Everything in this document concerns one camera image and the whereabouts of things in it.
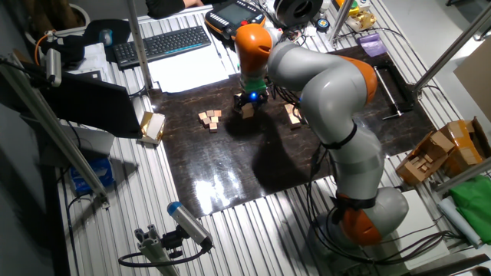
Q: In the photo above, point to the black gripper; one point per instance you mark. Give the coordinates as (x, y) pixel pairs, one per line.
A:
(252, 97)

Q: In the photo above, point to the forearm in black sleeve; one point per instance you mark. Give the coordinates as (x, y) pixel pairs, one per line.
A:
(165, 7)

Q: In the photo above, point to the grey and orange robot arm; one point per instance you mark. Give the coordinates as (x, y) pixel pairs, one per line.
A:
(326, 88)

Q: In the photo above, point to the cardboard box with wood blocks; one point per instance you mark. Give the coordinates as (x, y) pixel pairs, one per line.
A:
(422, 165)

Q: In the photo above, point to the operator hand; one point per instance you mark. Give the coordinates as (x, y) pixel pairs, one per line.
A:
(193, 3)

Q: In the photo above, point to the small wooden cube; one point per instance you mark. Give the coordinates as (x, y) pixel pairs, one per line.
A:
(206, 120)
(210, 113)
(213, 127)
(217, 113)
(215, 119)
(202, 115)

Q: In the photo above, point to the dark marble pattern mat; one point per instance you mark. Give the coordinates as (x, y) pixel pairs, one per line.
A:
(230, 161)

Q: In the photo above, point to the white paper sheets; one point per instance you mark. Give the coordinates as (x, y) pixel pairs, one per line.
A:
(188, 69)

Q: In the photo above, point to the black orange teach pendant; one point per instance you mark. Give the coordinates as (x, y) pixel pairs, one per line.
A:
(226, 15)

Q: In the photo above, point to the gold and white box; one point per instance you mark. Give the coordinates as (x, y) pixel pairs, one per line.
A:
(152, 126)

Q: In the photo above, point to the black computer keyboard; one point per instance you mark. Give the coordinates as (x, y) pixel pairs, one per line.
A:
(163, 46)

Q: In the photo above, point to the black filament spool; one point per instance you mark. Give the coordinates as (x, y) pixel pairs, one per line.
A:
(298, 11)

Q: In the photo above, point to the black blue tape measure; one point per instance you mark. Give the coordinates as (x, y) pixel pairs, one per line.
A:
(322, 25)

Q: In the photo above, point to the purple plastic bag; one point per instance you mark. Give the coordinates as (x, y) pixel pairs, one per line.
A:
(371, 44)

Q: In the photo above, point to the clear gold trinket box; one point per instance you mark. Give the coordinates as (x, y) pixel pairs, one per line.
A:
(360, 19)

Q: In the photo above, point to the yellow green plastic object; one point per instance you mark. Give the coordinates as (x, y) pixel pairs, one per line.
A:
(354, 8)

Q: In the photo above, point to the black mouse pad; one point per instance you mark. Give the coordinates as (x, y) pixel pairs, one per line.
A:
(120, 30)

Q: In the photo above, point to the black laptop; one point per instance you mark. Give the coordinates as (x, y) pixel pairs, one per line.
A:
(92, 103)

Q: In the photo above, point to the grey computer mouse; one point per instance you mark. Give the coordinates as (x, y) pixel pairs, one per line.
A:
(106, 37)

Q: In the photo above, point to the white paper pad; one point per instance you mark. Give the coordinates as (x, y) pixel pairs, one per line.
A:
(94, 57)

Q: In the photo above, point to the blue plastic pack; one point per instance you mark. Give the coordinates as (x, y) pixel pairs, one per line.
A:
(94, 174)

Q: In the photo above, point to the short aluminium profile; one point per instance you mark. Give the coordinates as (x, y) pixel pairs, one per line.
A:
(153, 253)

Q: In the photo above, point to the white round bucket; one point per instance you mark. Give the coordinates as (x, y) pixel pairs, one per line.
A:
(86, 17)

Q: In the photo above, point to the cardboard box with yellow tape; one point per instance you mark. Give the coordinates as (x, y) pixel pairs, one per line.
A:
(466, 145)

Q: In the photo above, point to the brown cardboard sheet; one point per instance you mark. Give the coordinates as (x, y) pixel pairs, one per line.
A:
(477, 80)

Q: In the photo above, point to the white rolled sheet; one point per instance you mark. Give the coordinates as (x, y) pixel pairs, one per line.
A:
(458, 220)

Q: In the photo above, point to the green cloth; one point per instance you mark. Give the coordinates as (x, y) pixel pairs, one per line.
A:
(473, 207)

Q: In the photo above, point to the aluminium extrusion post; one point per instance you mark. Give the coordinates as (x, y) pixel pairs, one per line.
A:
(341, 15)
(139, 42)
(452, 48)
(464, 174)
(57, 134)

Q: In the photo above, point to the silver depth camera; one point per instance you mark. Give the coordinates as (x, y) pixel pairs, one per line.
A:
(53, 67)
(190, 224)

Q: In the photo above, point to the black metal frame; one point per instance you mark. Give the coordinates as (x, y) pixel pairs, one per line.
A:
(403, 82)

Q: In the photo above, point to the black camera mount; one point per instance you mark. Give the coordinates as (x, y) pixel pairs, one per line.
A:
(172, 241)

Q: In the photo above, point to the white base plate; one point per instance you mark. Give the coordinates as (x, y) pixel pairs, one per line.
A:
(422, 214)

